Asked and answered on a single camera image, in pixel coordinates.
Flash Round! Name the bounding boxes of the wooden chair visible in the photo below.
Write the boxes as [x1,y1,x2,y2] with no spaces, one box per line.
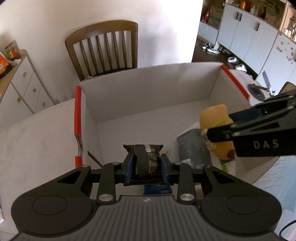
[278,81,296,95]
[65,20,138,81]

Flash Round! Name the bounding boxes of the large white wall cabinet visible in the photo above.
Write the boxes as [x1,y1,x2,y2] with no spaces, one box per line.
[198,1,295,93]

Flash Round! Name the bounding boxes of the red cardboard box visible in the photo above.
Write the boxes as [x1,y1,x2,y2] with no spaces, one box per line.
[74,62,258,168]

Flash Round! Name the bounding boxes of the sneakers on floor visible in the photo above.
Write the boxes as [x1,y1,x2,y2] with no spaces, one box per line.
[202,42,220,54]

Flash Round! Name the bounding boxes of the black snack packet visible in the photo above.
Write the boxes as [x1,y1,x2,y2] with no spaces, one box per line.
[123,144,163,185]

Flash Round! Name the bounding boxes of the orange blue small packet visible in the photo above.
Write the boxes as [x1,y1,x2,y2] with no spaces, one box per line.
[142,148,173,195]

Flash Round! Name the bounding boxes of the orange snack bag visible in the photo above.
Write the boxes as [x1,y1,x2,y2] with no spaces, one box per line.
[0,53,11,78]

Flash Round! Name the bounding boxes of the black phone stand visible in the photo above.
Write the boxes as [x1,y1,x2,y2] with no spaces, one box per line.
[247,71,275,101]

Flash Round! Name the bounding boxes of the far wooden chair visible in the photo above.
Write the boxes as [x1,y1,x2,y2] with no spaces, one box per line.
[65,20,138,81]

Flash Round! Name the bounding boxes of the white drawer sideboard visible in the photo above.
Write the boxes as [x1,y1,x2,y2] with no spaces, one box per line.
[1,50,55,130]

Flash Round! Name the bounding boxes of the right wooden chair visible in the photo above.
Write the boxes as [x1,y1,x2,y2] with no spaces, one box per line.
[278,81,296,95]

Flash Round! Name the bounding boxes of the blue white wet wipes pack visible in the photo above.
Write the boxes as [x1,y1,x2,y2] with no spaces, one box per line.
[177,128,212,169]

